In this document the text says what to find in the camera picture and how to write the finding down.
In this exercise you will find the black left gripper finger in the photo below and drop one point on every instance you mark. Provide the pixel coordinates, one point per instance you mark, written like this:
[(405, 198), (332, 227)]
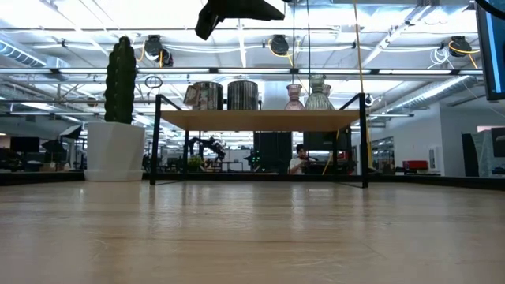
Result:
[(248, 10)]

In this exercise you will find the floral label tin candle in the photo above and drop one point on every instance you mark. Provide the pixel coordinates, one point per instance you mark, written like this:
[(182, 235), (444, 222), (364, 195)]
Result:
[(211, 96)]

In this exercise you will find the ribbed silver tin candle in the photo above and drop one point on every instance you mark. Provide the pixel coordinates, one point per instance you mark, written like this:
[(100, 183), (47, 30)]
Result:
[(242, 96)]

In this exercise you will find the pink glass candle holder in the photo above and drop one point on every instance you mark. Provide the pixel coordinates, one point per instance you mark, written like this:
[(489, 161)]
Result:
[(294, 103)]

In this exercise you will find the green glass candle holder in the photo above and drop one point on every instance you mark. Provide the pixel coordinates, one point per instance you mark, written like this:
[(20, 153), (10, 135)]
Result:
[(317, 100)]

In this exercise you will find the black background robot arm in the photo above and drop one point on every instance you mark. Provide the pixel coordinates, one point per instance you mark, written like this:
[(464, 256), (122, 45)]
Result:
[(209, 145)]

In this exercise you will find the green artificial cactus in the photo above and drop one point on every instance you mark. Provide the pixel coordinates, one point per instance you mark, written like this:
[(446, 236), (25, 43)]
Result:
[(120, 79)]

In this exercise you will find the wooden shelf riser black legs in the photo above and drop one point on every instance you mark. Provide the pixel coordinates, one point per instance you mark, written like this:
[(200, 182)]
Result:
[(256, 120)]

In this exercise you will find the small green background plant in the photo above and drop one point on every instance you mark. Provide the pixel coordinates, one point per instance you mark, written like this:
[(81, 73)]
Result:
[(195, 163)]

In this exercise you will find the black background cabinet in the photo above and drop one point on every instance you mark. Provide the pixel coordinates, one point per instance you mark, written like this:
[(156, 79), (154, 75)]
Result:
[(272, 152)]

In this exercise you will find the wide dark background monitor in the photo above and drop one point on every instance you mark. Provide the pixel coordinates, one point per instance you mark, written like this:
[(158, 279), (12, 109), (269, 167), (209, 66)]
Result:
[(327, 140)]

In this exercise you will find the white hexagonal plant pot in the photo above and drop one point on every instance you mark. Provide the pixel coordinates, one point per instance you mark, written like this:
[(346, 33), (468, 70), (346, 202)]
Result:
[(114, 152)]

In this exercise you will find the person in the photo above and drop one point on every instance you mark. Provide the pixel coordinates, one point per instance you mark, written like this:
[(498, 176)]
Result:
[(296, 165)]

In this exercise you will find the red background box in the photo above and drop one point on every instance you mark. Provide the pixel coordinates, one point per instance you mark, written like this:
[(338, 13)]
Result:
[(415, 165)]

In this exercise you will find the computer monitor blue screen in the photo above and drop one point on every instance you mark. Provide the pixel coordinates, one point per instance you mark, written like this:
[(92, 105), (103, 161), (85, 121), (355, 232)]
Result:
[(495, 59)]

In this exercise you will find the silver ceiling air duct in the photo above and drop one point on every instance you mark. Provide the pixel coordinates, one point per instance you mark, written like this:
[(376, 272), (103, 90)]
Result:
[(19, 55)]

